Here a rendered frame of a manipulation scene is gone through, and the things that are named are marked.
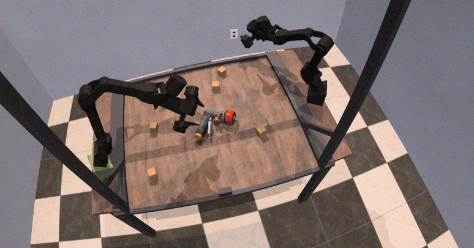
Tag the small tan block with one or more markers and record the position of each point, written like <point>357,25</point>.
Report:
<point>153,127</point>
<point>152,173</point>
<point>260,131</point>
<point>215,86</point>
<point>221,71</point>

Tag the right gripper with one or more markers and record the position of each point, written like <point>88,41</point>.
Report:
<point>248,41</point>

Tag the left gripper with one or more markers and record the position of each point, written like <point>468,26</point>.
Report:
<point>182,125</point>

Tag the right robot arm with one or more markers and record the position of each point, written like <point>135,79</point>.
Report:
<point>283,36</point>

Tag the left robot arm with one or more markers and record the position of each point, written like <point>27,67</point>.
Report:
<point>146,92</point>

